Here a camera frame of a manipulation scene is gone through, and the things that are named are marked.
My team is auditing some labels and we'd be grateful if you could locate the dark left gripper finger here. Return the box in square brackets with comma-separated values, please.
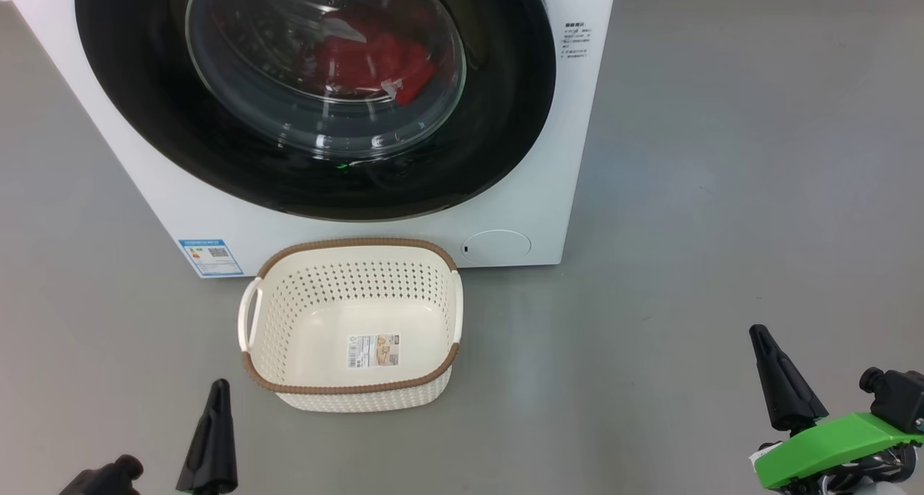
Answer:
[176, 379, 238, 495]

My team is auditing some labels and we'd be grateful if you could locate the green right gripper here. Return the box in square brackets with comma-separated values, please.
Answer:
[749, 325, 924, 495]

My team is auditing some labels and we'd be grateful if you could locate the black round glass washer door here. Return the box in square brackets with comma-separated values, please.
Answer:
[74, 0, 557, 222]

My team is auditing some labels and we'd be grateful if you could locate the plain red garment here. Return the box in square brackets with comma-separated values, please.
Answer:
[318, 33, 437, 106]

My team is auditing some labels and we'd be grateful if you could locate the white front-load washing machine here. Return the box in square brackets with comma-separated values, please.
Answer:
[0, 0, 619, 278]

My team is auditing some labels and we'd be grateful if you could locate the steel perforated washer drum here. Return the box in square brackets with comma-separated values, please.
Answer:
[186, 0, 467, 158]

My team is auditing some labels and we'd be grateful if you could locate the cream perforated laundry basket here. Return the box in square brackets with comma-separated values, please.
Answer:
[237, 237, 463, 413]

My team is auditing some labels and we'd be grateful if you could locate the basket product label sticker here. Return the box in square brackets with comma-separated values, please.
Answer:
[347, 333, 400, 369]

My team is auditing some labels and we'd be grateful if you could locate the blue energy label sticker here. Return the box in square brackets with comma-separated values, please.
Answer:
[178, 238, 244, 278]

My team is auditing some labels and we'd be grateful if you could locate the round white filter cover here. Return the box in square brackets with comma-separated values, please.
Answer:
[461, 229, 532, 266]

